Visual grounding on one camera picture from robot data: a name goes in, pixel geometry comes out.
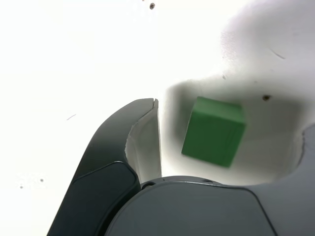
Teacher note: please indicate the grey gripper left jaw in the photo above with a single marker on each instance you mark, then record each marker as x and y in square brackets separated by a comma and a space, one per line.
[103, 177]

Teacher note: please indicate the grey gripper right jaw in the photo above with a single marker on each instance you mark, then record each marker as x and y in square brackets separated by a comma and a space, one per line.
[197, 211]

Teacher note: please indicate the green cube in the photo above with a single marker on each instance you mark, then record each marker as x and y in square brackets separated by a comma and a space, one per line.
[211, 137]

